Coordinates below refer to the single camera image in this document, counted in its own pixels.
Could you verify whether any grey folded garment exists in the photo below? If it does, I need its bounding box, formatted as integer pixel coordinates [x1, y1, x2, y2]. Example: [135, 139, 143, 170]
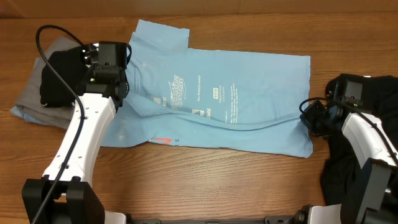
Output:
[11, 36, 79, 129]

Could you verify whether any light blue folded garment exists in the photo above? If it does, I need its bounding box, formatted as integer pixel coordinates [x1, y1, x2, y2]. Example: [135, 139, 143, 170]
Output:
[10, 58, 48, 125]

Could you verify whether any light blue printed t-shirt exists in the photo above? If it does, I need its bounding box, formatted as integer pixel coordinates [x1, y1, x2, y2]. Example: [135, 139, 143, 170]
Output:
[103, 20, 313, 157]

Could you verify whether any black folded garment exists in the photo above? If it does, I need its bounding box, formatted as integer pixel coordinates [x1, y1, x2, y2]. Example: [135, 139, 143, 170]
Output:
[39, 45, 94, 108]

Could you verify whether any black crumpled garment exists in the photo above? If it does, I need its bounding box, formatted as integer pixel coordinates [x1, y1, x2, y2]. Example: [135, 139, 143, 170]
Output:
[320, 73, 397, 205]

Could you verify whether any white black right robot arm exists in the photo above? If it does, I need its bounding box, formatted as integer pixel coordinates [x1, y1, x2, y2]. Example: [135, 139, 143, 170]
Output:
[290, 74, 397, 223]

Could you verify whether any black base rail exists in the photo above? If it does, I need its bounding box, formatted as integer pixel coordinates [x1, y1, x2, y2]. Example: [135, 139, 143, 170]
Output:
[126, 215, 294, 224]

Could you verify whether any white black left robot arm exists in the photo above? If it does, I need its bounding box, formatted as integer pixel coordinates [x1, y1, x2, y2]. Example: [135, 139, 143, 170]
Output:
[22, 42, 131, 224]

